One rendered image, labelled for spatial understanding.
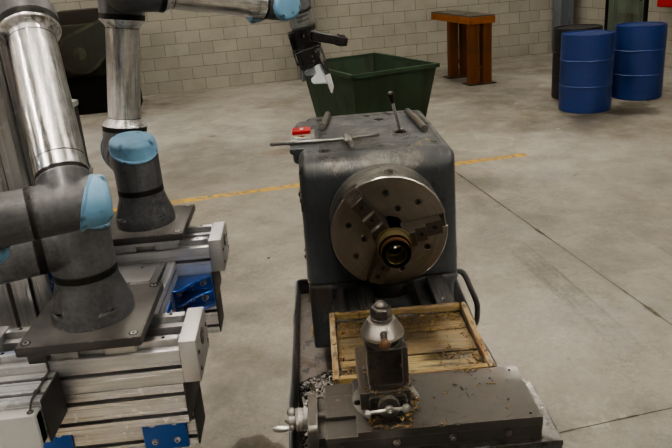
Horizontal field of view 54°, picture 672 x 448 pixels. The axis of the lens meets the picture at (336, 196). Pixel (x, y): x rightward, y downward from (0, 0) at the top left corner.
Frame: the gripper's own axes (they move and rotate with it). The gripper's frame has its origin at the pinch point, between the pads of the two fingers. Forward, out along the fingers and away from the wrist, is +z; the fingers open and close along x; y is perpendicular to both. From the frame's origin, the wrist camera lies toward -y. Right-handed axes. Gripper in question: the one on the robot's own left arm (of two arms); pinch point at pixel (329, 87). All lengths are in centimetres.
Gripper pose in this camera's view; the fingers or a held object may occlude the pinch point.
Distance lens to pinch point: 205.6
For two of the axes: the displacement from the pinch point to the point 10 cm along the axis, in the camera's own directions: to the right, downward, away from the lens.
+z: 2.8, 8.7, 4.1
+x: 2.2, 3.6, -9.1
